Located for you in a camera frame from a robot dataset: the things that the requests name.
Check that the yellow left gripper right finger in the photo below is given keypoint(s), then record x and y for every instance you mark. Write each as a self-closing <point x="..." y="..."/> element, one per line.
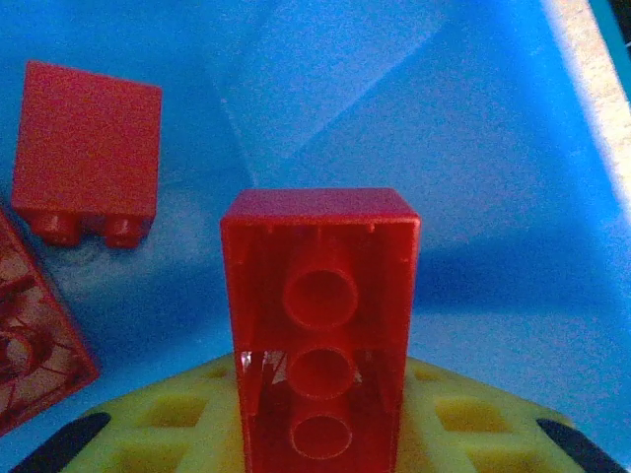
<point x="468" y="424"/>

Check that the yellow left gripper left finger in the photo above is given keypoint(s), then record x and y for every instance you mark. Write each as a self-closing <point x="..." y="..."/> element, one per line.
<point x="162" y="424"/>

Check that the long red lego brick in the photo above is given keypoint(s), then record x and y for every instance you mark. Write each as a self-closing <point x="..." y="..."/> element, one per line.
<point x="320" y="236"/>
<point x="34" y="345"/>

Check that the small red lego brick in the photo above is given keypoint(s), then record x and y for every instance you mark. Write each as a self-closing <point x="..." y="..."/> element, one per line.
<point x="89" y="148"/>

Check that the blue three-compartment plastic tray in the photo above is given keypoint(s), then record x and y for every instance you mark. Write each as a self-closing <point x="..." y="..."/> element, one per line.
<point x="345" y="98"/>

